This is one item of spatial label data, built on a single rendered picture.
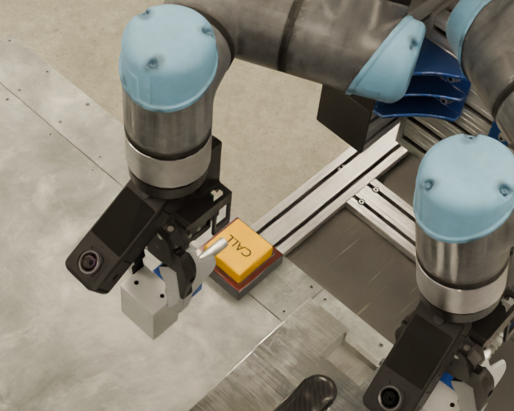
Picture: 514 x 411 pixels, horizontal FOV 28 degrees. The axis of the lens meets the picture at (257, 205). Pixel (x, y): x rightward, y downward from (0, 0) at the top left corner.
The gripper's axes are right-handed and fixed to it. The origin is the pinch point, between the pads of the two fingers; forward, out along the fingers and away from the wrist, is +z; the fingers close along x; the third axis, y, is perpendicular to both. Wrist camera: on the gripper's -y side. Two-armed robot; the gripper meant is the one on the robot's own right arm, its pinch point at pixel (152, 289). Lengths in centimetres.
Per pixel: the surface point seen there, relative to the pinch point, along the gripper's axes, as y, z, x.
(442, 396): 11.8, -0.2, -28.9
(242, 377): 1.9, 6.4, -11.6
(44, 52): 67, 95, 112
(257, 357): 4.7, 6.3, -11.0
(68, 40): 75, 95, 111
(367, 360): 13.7, 7.7, -19.3
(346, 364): 12.2, 8.7, -17.7
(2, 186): 3.1, 15.0, 31.5
